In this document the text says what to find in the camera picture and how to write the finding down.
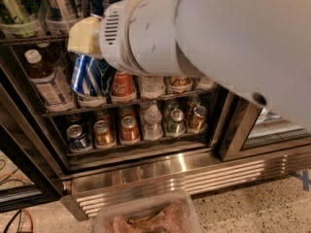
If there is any gold can shelf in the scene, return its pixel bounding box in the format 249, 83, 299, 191
93, 120, 116, 149
166, 77, 192, 93

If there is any blue pepsi can bottom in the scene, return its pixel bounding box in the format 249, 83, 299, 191
66, 124, 92, 152

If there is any small water bottle bottom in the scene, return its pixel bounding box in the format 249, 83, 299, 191
144, 104, 163, 141

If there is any brown tea bottle left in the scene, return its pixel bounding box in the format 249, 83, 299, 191
24, 50, 74, 112

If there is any clear plastic container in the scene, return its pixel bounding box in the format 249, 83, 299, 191
94, 190, 203, 233

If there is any green can top shelf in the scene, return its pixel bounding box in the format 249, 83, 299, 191
0, 0, 44, 38

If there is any red can bottom shelf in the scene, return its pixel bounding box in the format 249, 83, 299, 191
121, 116, 140, 145

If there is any brown tea bottle right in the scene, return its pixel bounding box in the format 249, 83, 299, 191
195, 78, 216, 90

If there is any green can bottom shelf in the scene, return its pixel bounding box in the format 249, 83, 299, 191
166, 109, 186, 136

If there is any steel fridge vent grille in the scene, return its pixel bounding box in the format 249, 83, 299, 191
60, 144, 311, 220

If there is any blue pepsi can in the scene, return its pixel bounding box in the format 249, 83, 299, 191
66, 124, 92, 152
70, 54, 116, 97

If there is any orange cable on floor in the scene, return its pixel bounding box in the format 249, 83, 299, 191
2, 208, 35, 233

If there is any silver can top shelf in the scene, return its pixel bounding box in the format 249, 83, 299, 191
46, 0, 83, 35

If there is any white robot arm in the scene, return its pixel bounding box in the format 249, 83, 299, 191
68, 0, 311, 130

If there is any orange can bottom shelf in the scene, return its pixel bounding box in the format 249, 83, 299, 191
188, 106, 208, 132

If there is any red coca-cola can middle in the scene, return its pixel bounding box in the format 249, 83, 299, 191
111, 71, 136, 103

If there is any gold can middle shelf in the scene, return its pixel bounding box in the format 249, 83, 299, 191
166, 77, 192, 93

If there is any brown tea bottle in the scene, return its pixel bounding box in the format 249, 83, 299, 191
195, 78, 216, 90
24, 50, 74, 112

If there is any gold can bottom shelf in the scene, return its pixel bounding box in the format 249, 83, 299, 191
93, 120, 116, 149

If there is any fridge sliding glass door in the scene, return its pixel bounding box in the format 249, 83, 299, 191
219, 92, 310, 161

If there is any green can shelf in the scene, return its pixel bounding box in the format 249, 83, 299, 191
0, 0, 44, 38
166, 109, 186, 136

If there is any green white 7up can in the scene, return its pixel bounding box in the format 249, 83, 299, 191
77, 95, 107, 108

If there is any clear water bottle middle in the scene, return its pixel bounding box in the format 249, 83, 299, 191
139, 76, 165, 98

